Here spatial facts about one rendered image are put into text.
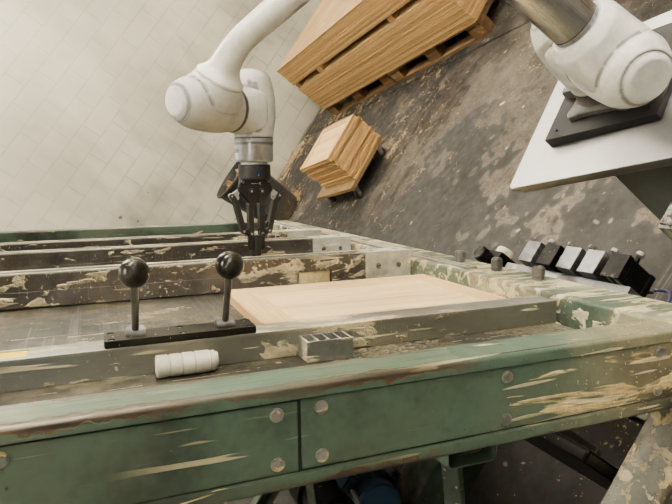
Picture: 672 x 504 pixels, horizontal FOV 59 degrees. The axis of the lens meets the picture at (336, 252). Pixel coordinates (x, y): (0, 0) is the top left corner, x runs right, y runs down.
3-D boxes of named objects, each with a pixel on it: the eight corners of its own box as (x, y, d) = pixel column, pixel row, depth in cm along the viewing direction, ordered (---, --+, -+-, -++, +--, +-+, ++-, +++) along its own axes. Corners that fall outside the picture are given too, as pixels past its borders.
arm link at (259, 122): (250, 140, 147) (212, 137, 136) (248, 74, 145) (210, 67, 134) (285, 138, 141) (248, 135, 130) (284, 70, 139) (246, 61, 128)
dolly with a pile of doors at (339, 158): (394, 143, 465) (355, 111, 450) (364, 199, 450) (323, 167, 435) (355, 158, 519) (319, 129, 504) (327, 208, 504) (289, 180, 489)
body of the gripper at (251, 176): (267, 163, 145) (268, 202, 146) (232, 163, 142) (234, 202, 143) (276, 163, 138) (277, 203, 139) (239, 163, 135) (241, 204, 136)
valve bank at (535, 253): (714, 295, 118) (645, 228, 109) (680, 357, 116) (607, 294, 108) (540, 262, 164) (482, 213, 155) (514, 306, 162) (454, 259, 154)
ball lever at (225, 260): (240, 338, 84) (248, 260, 77) (213, 341, 83) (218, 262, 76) (234, 320, 87) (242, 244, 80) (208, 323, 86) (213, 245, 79)
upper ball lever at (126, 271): (151, 348, 80) (151, 269, 72) (121, 351, 79) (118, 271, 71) (148, 328, 83) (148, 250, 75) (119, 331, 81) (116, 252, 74)
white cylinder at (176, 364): (157, 381, 76) (219, 373, 79) (156, 359, 76) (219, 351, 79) (155, 374, 79) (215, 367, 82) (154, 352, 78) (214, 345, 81)
